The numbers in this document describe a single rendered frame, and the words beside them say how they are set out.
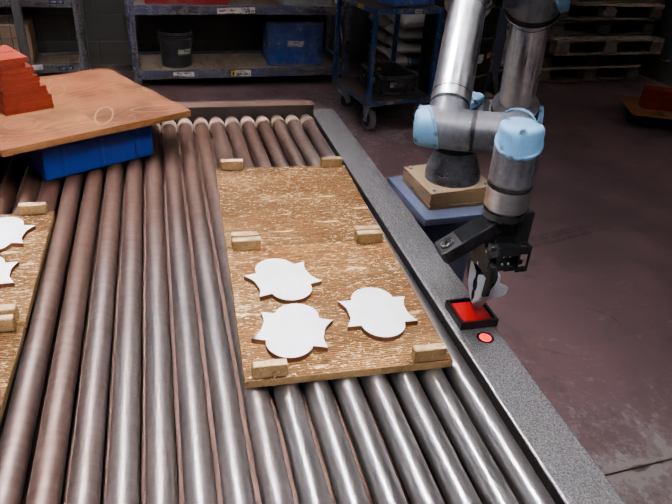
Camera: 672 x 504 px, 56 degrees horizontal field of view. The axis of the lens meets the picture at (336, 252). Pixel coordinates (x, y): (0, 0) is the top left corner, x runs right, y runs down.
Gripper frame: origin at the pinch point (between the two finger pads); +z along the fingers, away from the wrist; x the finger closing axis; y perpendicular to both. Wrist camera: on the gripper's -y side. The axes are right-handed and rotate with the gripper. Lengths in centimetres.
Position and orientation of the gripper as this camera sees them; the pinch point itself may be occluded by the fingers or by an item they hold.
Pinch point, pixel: (473, 302)
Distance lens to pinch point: 122.7
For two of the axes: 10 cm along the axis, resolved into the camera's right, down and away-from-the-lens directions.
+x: -2.5, -5.2, 8.2
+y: 9.7, -0.8, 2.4
